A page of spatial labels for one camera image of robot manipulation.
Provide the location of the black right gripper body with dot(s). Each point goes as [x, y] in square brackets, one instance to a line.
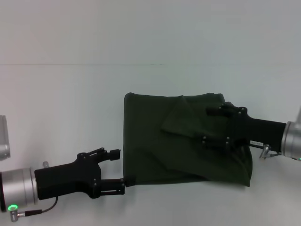
[258, 129]

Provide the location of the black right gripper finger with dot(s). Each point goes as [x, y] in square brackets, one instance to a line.
[212, 111]
[211, 143]

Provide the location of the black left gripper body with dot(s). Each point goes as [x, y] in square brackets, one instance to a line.
[68, 176]

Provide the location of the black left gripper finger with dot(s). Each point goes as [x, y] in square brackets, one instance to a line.
[130, 180]
[115, 154]

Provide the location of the dark green t-shirt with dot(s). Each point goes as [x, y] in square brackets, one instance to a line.
[183, 146]

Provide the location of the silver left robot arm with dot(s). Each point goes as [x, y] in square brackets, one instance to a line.
[17, 188]

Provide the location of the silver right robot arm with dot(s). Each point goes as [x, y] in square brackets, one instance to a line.
[292, 141]

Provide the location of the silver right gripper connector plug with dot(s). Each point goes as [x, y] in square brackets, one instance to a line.
[266, 151]

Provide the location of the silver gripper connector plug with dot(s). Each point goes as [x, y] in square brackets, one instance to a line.
[266, 151]
[45, 164]

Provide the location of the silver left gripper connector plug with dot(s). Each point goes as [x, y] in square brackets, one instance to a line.
[45, 164]

